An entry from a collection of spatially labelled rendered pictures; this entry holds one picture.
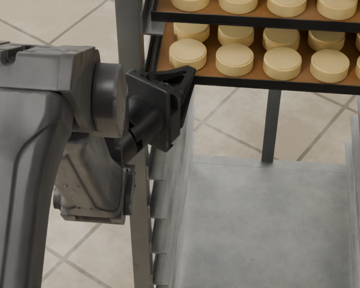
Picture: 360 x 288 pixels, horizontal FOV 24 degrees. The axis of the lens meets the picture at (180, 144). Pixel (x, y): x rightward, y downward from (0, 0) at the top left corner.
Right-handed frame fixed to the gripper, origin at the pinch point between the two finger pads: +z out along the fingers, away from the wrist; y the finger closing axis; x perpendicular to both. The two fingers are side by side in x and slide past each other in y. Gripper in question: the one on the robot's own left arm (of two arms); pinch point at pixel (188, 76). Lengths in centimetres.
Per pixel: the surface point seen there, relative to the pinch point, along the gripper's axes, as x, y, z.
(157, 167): 4.6, -19.2, -0.9
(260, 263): 4, -80, 36
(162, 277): 4.3, -46.2, -0.5
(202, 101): 53, -93, 86
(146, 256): 5.5, -38.6, -3.2
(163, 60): 4.8, -0.3, 1.1
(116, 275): 36, -95, 23
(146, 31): 3.8, 7.8, -3.8
